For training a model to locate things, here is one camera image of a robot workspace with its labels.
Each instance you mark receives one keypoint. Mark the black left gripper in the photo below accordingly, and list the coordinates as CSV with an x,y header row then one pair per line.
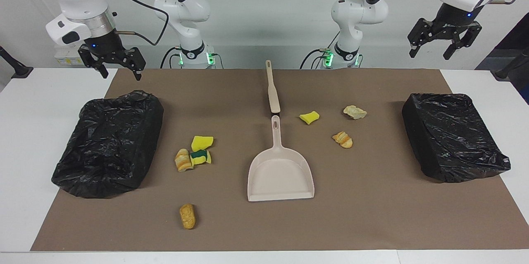
x,y
453,15

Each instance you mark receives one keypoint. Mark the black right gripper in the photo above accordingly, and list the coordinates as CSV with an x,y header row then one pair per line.
x,y
103,45

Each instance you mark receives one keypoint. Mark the bread piece with pale side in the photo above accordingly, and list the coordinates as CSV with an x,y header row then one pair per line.
x,y
354,112

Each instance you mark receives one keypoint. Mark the small yellow green sponge piece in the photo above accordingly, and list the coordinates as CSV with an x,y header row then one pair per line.
x,y
309,117

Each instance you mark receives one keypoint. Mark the beige hand brush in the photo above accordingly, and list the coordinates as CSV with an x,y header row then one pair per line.
x,y
272,94

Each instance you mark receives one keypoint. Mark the brown bread roll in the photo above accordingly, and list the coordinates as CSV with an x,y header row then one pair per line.
x,y
187,216

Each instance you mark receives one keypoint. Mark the beige plastic dustpan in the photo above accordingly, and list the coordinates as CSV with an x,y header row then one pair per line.
x,y
281,173

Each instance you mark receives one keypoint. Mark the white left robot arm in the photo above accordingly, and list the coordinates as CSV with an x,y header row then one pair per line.
x,y
359,12

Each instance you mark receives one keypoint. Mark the bin with black bag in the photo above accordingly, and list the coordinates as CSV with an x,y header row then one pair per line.
x,y
107,144
450,136

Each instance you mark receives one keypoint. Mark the white labelled box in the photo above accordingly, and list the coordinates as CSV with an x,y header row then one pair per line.
x,y
66,59

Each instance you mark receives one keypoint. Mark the black clamp stand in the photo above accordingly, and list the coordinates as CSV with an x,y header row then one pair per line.
x,y
20,70
502,74

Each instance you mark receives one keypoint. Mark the dark panel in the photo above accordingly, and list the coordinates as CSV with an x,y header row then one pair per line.
x,y
516,45

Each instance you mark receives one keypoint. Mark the brown table mat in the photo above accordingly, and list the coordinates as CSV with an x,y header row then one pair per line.
x,y
372,198

